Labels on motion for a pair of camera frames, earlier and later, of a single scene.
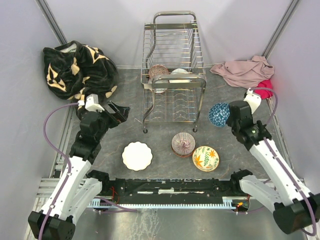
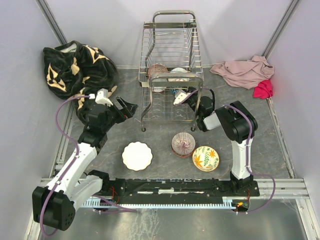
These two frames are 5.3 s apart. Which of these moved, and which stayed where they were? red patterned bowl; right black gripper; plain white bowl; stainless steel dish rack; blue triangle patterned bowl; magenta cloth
Moved: blue triangle patterned bowl; right black gripper
Stayed: plain white bowl; magenta cloth; stainless steel dish rack; red patterned bowl
